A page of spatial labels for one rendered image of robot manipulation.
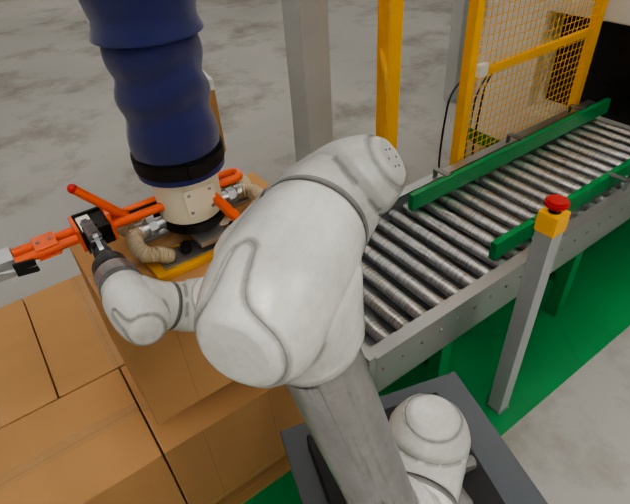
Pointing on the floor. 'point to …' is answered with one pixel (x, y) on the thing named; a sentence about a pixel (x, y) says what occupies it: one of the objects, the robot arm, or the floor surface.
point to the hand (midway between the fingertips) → (88, 230)
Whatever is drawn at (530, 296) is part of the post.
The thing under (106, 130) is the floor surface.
